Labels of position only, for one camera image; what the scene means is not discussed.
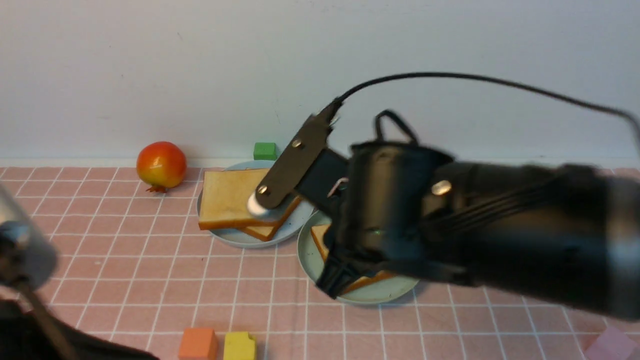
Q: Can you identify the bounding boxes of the black right camera cable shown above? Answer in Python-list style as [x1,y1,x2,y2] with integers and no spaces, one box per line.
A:
[322,72,640,146]

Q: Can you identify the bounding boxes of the pink checkered tablecloth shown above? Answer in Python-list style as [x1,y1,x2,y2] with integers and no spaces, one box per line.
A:
[1,167,639,360]

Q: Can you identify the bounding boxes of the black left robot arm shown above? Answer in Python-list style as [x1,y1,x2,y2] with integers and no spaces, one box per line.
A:
[0,187,155,360]

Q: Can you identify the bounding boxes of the pink foam block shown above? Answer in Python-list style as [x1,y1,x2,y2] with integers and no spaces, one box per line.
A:
[583,326,640,360]

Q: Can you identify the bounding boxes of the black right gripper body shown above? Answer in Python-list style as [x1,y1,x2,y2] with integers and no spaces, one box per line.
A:
[330,141,454,280]

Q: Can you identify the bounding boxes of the teal centre plate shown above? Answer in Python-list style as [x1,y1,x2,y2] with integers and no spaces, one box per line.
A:
[297,210,419,306]

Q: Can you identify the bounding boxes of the yellow foam block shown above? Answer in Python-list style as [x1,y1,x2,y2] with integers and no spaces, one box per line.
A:
[222,332,258,360]

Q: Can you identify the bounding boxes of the toast slice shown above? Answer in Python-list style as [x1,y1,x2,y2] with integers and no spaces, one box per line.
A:
[198,168,301,230]
[238,197,301,242]
[310,224,395,294]

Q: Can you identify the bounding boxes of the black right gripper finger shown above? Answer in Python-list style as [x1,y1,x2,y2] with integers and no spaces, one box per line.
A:
[315,244,371,299]

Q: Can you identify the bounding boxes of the orange foam cube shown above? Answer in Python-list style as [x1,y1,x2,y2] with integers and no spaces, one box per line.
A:
[178,327,218,360]

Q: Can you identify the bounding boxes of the red yellow pomegranate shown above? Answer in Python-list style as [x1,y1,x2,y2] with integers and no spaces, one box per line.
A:
[135,141,188,194]

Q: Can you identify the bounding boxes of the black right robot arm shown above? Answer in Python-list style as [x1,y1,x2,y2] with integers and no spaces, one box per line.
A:
[315,141,639,322]

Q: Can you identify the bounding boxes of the green foam cube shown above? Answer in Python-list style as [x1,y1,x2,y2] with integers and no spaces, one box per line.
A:
[253,142,278,161]

